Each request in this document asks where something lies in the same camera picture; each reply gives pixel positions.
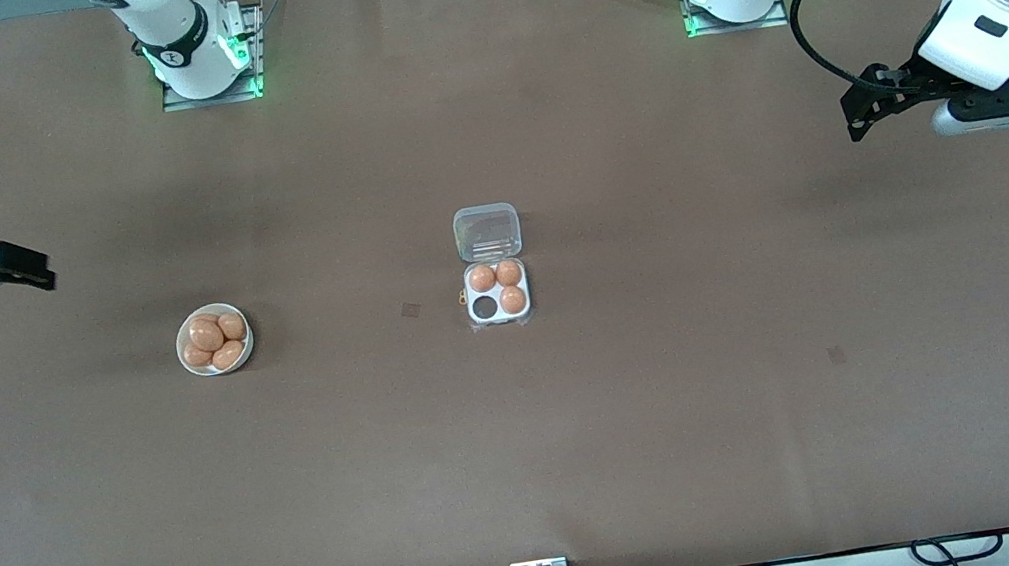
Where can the clear plastic four-egg box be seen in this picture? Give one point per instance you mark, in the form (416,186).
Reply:
(486,230)

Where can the small clear tape square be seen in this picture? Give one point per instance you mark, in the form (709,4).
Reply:
(411,310)

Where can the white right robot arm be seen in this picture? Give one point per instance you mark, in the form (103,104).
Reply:
(173,42)

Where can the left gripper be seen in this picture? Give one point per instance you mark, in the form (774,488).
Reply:
(905,86)

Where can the white round bowl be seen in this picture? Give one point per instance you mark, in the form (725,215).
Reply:
(203,370)

